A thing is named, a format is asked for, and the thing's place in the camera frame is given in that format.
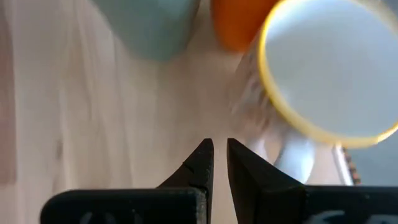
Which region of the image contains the sage green mug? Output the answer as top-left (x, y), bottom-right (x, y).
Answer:
top-left (90, 0), bottom-right (201, 62)

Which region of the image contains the white mug orange fern pattern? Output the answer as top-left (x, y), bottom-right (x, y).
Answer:
top-left (228, 0), bottom-right (398, 184)

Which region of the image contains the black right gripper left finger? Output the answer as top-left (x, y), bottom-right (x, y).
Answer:
top-left (39, 138), bottom-right (215, 224)

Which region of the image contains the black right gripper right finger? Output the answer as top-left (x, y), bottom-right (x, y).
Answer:
top-left (226, 138), bottom-right (398, 224)

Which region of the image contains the orange mug white handle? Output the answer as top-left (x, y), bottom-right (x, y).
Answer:
top-left (210, 0), bottom-right (282, 53)

